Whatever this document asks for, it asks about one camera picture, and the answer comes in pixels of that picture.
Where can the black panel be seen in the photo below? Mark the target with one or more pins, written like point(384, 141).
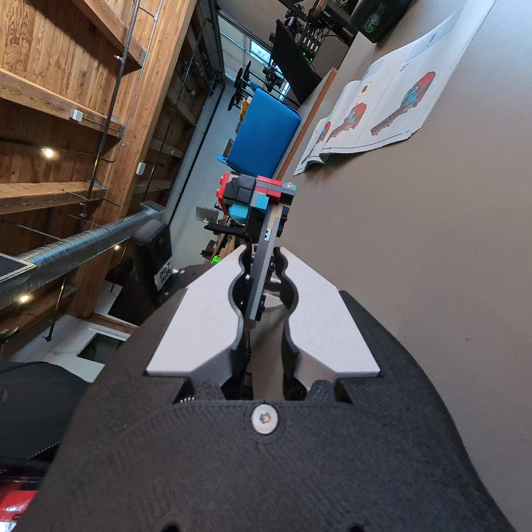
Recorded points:
point(291, 62)

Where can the white flat panel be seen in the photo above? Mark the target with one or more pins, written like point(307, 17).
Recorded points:
point(207, 215)

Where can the grey desk wooden edge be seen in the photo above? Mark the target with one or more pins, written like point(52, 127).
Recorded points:
point(316, 95)

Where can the red printed garment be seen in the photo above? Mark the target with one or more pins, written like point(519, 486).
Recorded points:
point(16, 503)

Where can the black equipment cart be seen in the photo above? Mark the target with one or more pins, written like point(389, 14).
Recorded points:
point(324, 16)

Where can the blue fabric box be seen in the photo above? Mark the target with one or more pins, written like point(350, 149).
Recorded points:
point(264, 133)

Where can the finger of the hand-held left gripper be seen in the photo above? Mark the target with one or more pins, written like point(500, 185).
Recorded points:
point(268, 353)

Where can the ceiling vent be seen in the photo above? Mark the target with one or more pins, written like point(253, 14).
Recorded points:
point(14, 268)

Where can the instruction booklet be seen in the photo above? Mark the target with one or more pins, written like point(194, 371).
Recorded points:
point(395, 83)

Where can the silver air duct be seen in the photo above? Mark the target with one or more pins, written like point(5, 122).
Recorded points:
point(83, 245)

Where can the long black toy brick assembly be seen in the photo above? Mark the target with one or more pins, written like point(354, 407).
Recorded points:
point(262, 266)

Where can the black office chair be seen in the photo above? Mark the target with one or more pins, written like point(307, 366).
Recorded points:
point(220, 227)

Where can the white junction box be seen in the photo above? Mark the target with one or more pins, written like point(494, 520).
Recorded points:
point(76, 115)

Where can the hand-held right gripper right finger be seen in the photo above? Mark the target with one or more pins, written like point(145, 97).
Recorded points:
point(332, 332)

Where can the black bar stool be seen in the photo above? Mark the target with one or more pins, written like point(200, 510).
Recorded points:
point(239, 77)
point(230, 102)
point(248, 68)

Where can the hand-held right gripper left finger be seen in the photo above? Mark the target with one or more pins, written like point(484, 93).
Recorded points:
point(191, 332)

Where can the person's black jacket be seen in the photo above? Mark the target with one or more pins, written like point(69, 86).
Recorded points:
point(37, 407)

